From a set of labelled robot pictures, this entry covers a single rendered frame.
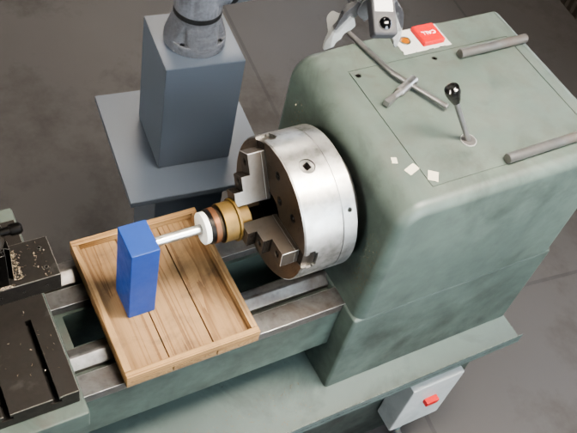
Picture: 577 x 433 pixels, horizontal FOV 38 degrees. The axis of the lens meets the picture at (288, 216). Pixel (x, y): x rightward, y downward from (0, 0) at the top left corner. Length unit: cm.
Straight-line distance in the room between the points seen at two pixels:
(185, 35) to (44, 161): 136
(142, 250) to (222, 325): 29
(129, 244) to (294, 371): 72
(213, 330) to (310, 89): 56
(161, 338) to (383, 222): 53
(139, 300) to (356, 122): 58
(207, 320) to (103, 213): 134
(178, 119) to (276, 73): 162
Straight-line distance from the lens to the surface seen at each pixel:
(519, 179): 178
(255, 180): 171
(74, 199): 313
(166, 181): 221
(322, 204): 164
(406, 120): 178
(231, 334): 180
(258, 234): 169
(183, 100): 208
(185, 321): 181
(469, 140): 178
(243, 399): 212
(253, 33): 388
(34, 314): 172
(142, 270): 167
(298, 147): 168
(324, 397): 216
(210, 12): 197
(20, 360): 167
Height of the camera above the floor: 244
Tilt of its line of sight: 50 degrees down
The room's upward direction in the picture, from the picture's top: 16 degrees clockwise
